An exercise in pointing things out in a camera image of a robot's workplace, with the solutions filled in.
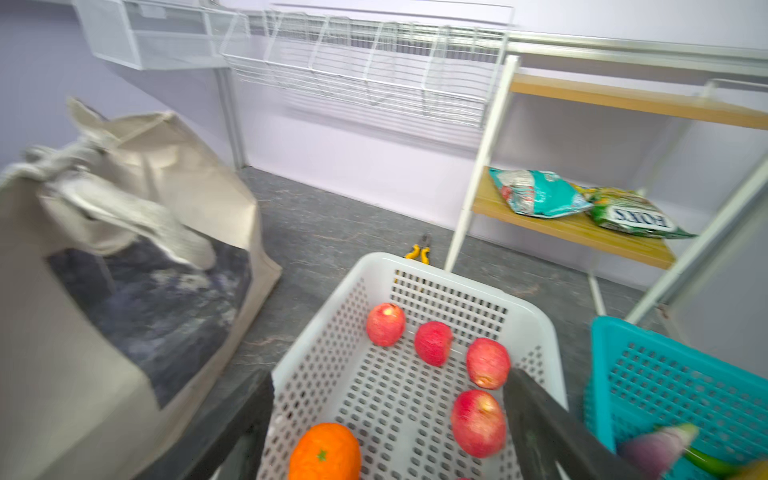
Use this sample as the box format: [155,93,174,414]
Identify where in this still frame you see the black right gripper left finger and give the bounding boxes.
[137,369,274,479]

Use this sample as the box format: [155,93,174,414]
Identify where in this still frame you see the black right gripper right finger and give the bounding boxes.
[503,369,642,480]

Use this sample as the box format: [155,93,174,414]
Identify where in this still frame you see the cream canvas grocery bag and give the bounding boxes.
[1,98,282,479]

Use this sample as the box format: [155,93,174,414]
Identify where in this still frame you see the green Fox's candy bag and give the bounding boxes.
[574,185,696,239]

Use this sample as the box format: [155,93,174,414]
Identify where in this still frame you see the teal snack bag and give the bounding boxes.
[488,168,592,219]

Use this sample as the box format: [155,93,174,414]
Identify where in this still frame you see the red apple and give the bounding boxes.
[466,338,512,390]
[414,321,453,367]
[451,389,507,459]
[366,303,406,347]

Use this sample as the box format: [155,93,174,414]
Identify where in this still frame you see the red apple back right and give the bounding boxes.
[466,338,512,390]

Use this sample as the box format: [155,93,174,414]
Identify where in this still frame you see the orange tangerine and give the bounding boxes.
[288,423,362,480]

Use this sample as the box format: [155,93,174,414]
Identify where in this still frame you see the light purple eggplant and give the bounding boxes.
[617,423,700,479]

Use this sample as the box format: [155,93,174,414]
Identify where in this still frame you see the teal plastic vegetable basket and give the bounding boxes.
[585,317,767,479]

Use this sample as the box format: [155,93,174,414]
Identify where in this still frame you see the red apple back middle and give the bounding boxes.
[414,321,453,367]

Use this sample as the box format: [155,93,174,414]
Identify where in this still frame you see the white plastic fruit basket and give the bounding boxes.
[258,253,567,479]

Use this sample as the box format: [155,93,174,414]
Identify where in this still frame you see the green pepper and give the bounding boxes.
[684,447,743,479]

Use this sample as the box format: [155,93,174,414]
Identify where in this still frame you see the red apple back left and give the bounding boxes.
[366,303,406,347]

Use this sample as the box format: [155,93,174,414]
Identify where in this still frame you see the yellow lemon in teal basket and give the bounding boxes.
[728,459,768,480]

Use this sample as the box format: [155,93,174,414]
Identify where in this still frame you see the white wooden two-tier shelf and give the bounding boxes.
[445,55,767,324]

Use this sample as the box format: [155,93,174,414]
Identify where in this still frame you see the yellow handled pliers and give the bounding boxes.
[404,233,432,265]

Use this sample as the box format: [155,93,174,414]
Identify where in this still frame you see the long white wire basket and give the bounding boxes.
[220,10,519,127]

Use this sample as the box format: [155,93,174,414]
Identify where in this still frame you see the small white wire basket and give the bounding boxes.
[73,1,250,71]

